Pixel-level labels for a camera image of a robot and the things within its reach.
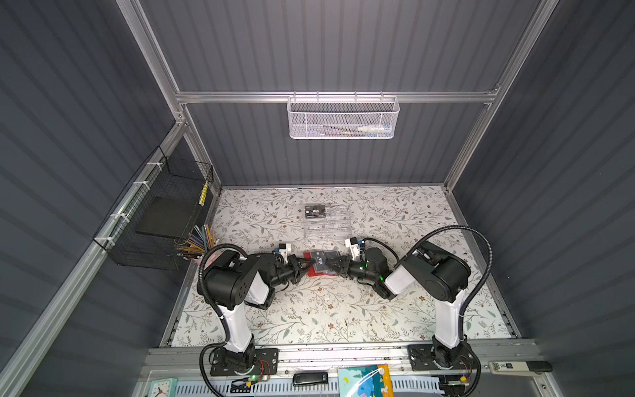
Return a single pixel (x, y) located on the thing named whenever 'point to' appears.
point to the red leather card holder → (319, 268)
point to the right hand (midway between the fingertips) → (328, 265)
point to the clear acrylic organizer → (334, 231)
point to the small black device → (299, 379)
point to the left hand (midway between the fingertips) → (319, 264)
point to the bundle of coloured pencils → (202, 238)
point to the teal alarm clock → (164, 388)
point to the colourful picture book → (365, 381)
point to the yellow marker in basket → (203, 193)
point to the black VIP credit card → (315, 211)
